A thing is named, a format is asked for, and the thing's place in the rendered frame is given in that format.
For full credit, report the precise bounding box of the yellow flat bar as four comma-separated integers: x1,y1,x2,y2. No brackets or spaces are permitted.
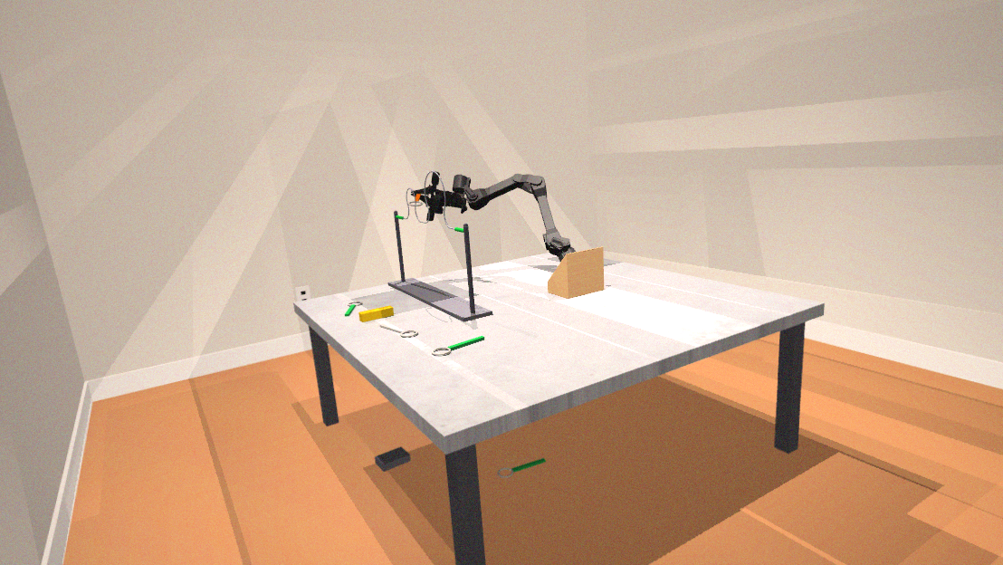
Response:
359,306,394,322

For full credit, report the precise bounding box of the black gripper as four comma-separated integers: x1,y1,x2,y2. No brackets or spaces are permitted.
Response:
414,172,452,221

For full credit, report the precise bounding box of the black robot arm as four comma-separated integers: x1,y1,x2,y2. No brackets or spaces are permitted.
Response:
431,174,576,262

